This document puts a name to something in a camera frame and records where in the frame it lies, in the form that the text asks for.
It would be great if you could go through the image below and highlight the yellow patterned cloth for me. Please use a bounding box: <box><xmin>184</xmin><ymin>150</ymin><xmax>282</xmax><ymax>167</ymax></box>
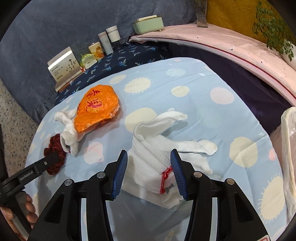
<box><xmin>206</xmin><ymin>0</ymin><xmax>280</xmax><ymax>44</ymax></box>

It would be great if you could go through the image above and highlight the white capped bottle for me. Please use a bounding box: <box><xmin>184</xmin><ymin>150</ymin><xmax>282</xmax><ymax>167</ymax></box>
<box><xmin>106</xmin><ymin>26</ymin><xmax>122</xmax><ymax>51</ymax></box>

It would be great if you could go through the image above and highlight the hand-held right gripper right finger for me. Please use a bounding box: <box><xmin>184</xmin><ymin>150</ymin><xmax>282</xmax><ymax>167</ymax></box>
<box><xmin>170</xmin><ymin>149</ymin><xmax>272</xmax><ymax>241</ymax></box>

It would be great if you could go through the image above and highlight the light blue sun-print cloth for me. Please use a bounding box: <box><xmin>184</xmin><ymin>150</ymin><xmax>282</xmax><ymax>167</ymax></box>
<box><xmin>24</xmin><ymin>57</ymin><xmax>289</xmax><ymax>241</ymax></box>

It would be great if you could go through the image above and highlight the white plant pot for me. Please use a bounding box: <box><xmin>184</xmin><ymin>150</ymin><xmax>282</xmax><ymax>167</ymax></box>
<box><xmin>283</xmin><ymin>39</ymin><xmax>296</xmax><ymax>62</ymax></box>

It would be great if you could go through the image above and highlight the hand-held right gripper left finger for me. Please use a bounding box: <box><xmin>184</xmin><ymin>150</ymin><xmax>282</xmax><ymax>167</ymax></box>
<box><xmin>28</xmin><ymin>149</ymin><xmax>129</xmax><ymax>241</ymax></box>

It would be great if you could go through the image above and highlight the dark red scrunchie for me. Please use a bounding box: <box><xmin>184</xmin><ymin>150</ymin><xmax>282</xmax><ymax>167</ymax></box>
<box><xmin>44</xmin><ymin>134</ymin><xmax>67</xmax><ymax>175</ymax></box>

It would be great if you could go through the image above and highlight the plain white glove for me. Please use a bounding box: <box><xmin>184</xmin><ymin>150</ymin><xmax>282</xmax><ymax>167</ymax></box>
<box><xmin>54</xmin><ymin>108</ymin><xmax>81</xmax><ymax>156</ymax></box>

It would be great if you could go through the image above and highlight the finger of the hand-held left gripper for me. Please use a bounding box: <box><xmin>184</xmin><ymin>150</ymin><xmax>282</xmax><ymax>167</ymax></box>
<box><xmin>0</xmin><ymin>152</ymin><xmax>60</xmax><ymax>193</ymax></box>

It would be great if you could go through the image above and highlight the pink cloth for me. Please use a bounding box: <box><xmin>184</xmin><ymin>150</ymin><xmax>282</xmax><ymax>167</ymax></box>
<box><xmin>128</xmin><ymin>24</ymin><xmax>296</xmax><ymax>106</ymax></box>

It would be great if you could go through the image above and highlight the slim white bottle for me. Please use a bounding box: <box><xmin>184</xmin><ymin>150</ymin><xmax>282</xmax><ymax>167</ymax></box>
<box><xmin>97</xmin><ymin>32</ymin><xmax>114</xmax><ymax>55</ymax></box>

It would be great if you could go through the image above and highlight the orange foil wrapper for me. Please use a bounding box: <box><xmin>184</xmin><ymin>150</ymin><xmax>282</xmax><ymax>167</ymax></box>
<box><xmin>74</xmin><ymin>85</ymin><xmax>121</xmax><ymax>133</ymax></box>

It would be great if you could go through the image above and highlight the green tissue box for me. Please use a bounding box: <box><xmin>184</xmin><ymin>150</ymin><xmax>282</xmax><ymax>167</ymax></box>
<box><xmin>132</xmin><ymin>15</ymin><xmax>164</xmax><ymax>33</ymax></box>

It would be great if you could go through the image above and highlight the dark purple cloth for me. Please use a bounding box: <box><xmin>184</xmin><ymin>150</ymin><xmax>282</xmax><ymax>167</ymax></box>
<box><xmin>168</xmin><ymin>42</ymin><xmax>293</xmax><ymax>137</ymax></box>

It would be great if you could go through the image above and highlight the glass vase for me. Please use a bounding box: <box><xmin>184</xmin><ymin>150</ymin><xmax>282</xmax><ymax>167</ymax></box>
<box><xmin>194</xmin><ymin>0</ymin><xmax>208</xmax><ymax>28</ymax></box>

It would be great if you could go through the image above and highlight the white plastic bag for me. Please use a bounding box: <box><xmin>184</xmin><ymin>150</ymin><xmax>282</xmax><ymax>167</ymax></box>
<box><xmin>281</xmin><ymin>107</ymin><xmax>296</xmax><ymax>230</ymax></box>

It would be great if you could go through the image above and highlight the person's left hand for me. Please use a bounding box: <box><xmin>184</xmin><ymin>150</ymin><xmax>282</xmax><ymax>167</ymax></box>
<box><xmin>0</xmin><ymin>193</ymin><xmax>37</xmax><ymax>240</ymax></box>

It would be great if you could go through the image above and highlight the white glove red stitched cuff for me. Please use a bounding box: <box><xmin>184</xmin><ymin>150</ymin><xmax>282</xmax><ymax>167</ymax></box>
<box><xmin>120</xmin><ymin>111</ymin><xmax>218</xmax><ymax>208</ymax></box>

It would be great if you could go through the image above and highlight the green leafy plant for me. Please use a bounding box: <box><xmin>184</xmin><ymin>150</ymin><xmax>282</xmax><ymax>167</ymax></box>
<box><xmin>252</xmin><ymin>0</ymin><xmax>296</xmax><ymax>58</ymax></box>

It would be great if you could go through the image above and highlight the yellow flower-print cup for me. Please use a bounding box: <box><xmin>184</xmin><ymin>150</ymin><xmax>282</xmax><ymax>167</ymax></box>
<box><xmin>88</xmin><ymin>42</ymin><xmax>104</xmax><ymax>61</ymax></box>

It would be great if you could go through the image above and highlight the blue-grey ruffled cloth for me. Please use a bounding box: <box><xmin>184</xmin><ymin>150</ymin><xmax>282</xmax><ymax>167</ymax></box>
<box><xmin>0</xmin><ymin>0</ymin><xmax>197</xmax><ymax>124</ymax></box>

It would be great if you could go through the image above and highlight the white flower-print box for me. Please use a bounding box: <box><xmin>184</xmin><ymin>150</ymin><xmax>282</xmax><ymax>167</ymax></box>
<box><xmin>47</xmin><ymin>47</ymin><xmax>84</xmax><ymax>92</ymax></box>

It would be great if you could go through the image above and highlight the navy dragonfly-print cloth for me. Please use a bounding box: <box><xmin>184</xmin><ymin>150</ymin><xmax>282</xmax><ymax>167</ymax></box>
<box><xmin>54</xmin><ymin>42</ymin><xmax>171</xmax><ymax>105</ymax></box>

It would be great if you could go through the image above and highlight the green and yellow packet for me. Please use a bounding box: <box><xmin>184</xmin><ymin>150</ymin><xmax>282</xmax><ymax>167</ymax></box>
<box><xmin>80</xmin><ymin>53</ymin><xmax>97</xmax><ymax>69</ymax></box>

